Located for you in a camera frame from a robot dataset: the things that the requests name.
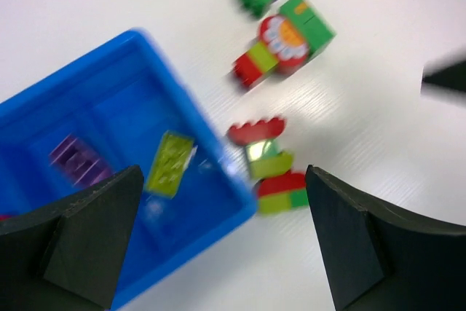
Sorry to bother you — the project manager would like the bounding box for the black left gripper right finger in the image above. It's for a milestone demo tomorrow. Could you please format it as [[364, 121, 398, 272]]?
[[306, 165, 465, 310]]

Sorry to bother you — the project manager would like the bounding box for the lime green lego brick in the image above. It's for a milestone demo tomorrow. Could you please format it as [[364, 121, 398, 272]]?
[[145, 131, 195, 198]]

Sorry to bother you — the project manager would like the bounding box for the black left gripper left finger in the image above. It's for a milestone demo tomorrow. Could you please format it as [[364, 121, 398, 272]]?
[[1, 165, 144, 310]]

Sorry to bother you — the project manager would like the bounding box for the blue plastic sorting bin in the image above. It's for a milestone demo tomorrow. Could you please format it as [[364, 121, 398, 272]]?
[[1, 30, 256, 310]]

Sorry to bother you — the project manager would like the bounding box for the flower lego stack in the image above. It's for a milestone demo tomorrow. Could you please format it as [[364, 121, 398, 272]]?
[[233, 0, 335, 89]]

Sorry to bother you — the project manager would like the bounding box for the red lime green lego stack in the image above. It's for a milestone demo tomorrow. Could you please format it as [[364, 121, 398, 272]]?
[[227, 117, 308, 215]]

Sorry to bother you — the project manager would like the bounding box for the purple rounded lego brick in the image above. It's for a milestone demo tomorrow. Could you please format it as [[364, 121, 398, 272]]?
[[49, 134, 114, 188]]

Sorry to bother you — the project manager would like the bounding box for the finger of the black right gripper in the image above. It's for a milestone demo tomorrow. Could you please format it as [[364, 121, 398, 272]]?
[[420, 47, 465, 102]]

